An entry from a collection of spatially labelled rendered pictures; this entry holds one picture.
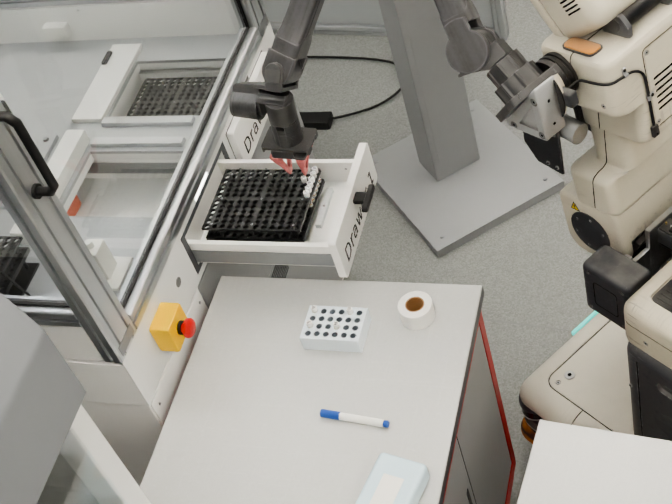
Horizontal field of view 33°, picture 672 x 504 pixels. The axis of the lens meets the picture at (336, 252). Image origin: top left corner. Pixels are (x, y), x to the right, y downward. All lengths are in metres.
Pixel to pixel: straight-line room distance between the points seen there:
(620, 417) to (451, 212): 1.06
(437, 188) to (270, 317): 1.29
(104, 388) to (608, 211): 1.06
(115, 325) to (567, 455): 0.85
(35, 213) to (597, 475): 1.05
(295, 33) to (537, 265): 1.41
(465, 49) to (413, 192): 1.57
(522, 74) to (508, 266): 1.39
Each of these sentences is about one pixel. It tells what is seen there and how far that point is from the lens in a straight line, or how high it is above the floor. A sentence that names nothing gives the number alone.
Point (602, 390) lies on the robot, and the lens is 2.71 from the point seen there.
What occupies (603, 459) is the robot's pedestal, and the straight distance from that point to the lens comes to 2.05.
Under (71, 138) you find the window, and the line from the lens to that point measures 2.04.
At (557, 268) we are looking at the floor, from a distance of 3.32.
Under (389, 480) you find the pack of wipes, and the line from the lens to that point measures 2.03.
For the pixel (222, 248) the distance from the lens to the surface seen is 2.37.
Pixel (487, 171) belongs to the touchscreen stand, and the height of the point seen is 0.04.
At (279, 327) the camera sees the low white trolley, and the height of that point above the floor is 0.76.
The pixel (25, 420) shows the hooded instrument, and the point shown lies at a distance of 1.47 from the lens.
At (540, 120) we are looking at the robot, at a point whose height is 1.16.
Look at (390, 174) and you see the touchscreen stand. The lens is 3.64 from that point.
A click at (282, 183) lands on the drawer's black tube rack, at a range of 2.43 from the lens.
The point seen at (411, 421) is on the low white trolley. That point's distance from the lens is 2.14.
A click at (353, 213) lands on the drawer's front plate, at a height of 0.89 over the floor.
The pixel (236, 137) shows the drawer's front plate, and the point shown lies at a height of 0.91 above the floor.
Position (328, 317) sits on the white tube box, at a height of 0.80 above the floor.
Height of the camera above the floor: 2.52
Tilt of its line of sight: 46 degrees down
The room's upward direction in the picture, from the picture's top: 20 degrees counter-clockwise
